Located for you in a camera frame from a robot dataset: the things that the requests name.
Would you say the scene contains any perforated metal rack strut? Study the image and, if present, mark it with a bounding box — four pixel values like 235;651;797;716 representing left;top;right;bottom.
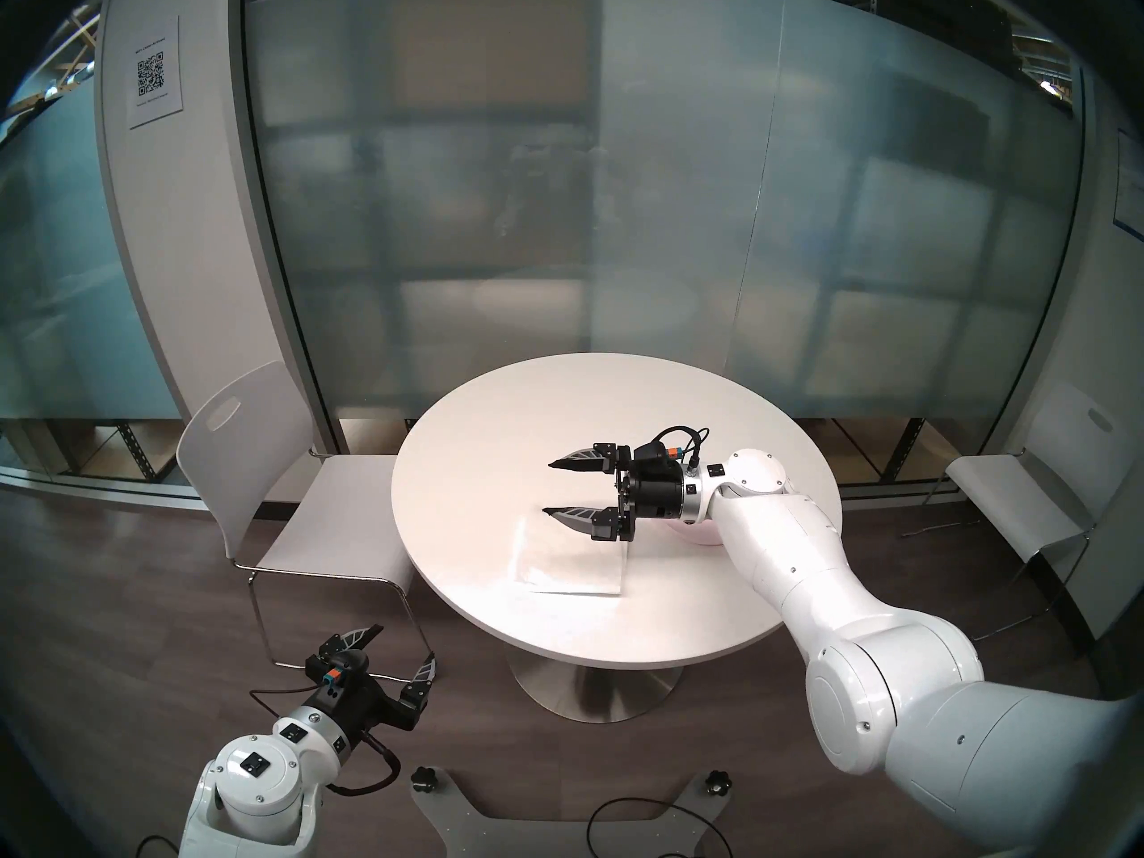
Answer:
116;423;157;482
885;416;926;482

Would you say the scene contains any white cloth napkin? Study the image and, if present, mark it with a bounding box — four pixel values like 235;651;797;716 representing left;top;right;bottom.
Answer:
514;512;627;596

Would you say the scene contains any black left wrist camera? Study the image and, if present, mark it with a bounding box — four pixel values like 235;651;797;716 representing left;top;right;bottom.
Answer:
306;651;369;696

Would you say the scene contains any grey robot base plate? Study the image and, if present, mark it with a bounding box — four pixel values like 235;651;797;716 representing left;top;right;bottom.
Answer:
409;767;734;858

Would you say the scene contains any thick left gripper cable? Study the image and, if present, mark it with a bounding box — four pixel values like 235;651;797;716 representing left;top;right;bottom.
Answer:
335;731;400;795

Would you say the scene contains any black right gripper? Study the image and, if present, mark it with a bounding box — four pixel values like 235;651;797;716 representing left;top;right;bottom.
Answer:
541;441;687;543

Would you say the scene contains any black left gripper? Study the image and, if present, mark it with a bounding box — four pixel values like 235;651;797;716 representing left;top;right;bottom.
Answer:
308;626;439;741

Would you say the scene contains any white plastic chair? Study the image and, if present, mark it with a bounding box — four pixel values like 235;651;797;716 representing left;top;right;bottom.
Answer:
903;378;1131;652
176;360;441;685

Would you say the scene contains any thin left camera cable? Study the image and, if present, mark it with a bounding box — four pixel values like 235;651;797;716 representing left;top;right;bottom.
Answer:
248;686;314;719

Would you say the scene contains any black base cable loop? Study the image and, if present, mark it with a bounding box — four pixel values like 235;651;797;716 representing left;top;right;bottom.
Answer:
585;795;729;858

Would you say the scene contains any QR code paper sign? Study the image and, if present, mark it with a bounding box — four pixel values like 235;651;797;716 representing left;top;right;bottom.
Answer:
128;14;186;131

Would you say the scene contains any round white pedestal table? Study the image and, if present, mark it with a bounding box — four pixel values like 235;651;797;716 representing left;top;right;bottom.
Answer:
391;353;843;723

